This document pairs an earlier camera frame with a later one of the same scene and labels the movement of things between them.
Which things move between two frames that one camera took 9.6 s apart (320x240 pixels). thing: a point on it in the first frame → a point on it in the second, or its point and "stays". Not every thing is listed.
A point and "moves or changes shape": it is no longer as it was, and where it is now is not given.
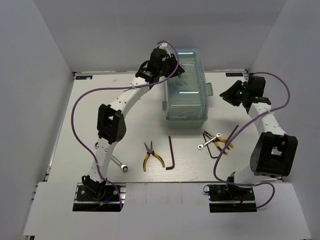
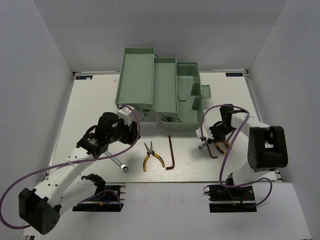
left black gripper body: [170, 64] → [122, 132]
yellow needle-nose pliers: [150, 151] stays
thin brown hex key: [232, 132] stays
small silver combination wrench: [201, 146] stays
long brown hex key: [173, 166] stays
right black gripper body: [236, 94] → [218, 132]
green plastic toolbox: [186, 94] moves or changes shape
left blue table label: [84, 77] stays
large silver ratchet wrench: [124, 168] stays
